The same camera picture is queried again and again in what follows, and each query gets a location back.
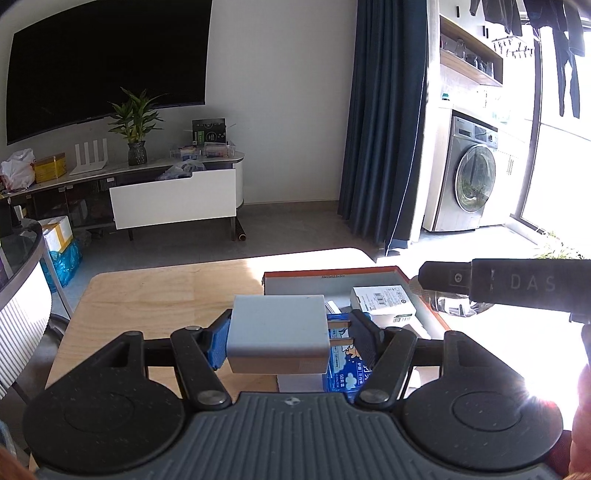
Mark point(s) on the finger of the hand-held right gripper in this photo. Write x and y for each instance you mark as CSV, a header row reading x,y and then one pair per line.
x,y
443,277

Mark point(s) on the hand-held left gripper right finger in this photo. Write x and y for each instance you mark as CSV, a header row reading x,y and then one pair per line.
x,y
364,341

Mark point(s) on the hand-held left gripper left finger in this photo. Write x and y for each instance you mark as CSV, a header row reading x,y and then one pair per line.
x,y
217,341

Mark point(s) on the clear bottle white cap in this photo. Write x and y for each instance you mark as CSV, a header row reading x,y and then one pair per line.
x,y
450,307

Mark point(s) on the blue tin box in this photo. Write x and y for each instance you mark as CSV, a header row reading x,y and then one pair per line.
x,y
346,374

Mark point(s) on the white adapter box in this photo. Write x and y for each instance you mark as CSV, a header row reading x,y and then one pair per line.
x,y
383,302

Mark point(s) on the white charger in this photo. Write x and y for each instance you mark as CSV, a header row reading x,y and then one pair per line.
x,y
277,332

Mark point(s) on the orange cardboard box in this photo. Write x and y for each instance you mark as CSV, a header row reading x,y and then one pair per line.
x,y
300,286

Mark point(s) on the person's right hand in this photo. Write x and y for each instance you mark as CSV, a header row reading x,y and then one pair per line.
x,y
582,424

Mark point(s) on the green balcony plant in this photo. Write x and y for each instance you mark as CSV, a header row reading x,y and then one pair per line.
x,y
558,249

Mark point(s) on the silver washing machine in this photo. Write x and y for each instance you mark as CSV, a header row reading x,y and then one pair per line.
x,y
471,180

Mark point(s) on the black roll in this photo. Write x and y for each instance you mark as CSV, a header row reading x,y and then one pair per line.
x,y
240,233

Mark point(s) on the white television cabinet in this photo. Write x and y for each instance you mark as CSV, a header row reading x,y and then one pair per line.
x,y
175,198

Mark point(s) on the blue plastic bag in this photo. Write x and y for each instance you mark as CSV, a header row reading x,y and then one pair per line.
x,y
64,265

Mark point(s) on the dark blue curtain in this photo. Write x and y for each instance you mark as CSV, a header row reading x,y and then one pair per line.
x,y
383,115

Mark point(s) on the pale crumpled plastic bag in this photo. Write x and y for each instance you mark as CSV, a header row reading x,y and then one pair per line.
x,y
180,170

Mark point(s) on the clear plastic organizer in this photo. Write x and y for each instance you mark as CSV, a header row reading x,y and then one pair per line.
x,y
217,150

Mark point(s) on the cardboard box yellow tape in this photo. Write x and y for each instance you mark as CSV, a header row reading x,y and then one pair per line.
x,y
57,233

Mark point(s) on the curved white ribbed counter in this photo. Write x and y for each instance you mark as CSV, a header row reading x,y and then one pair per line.
x,y
18,332

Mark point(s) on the plant in dark vase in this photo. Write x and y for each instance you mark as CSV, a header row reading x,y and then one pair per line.
x,y
137,154

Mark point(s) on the black green box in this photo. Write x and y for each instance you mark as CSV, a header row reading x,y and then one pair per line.
x,y
209,131

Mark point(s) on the white router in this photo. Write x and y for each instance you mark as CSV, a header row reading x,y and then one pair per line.
x,y
90,159

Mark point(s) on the dark hanging garment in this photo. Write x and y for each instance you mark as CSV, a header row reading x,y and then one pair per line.
x,y
498,14
565,50

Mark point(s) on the peg drying hanger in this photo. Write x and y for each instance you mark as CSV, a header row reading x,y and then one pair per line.
x,y
512,46

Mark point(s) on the white plastic bag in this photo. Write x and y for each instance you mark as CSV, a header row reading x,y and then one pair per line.
x,y
17,170

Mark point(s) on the black television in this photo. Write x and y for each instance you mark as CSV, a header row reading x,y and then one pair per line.
x,y
106,64

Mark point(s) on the wooden wall shelf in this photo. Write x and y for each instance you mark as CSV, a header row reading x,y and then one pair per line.
x,y
466,64

